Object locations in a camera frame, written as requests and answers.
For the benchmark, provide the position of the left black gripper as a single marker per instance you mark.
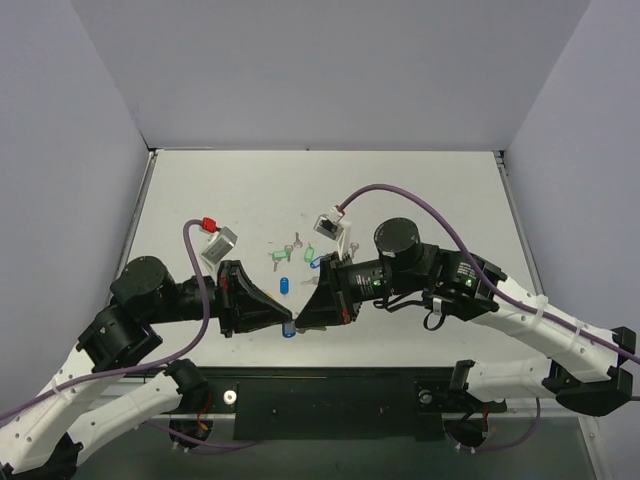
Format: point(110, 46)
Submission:
point(225, 298)

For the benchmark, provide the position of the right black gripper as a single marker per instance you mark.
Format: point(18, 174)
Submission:
point(335, 289)

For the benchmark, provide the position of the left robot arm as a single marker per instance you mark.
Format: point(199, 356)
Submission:
point(130, 365)

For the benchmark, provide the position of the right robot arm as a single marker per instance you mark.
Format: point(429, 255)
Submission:
point(579, 366)

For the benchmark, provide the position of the dark blue key tag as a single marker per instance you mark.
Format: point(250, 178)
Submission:
point(284, 286)

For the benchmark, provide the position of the small green key tag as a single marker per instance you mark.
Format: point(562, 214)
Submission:
point(309, 253)

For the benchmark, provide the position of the green key tag with key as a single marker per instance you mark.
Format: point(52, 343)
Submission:
point(283, 254)

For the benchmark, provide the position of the silver key top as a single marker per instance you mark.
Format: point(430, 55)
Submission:
point(298, 241)

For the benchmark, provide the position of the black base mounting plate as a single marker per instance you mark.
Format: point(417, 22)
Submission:
point(341, 403)

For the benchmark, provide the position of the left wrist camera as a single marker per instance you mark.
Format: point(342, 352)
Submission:
point(218, 245)

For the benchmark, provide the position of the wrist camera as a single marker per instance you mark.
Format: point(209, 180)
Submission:
point(331, 227)
point(218, 245)

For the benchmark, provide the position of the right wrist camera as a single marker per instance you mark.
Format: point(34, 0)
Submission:
point(331, 227)

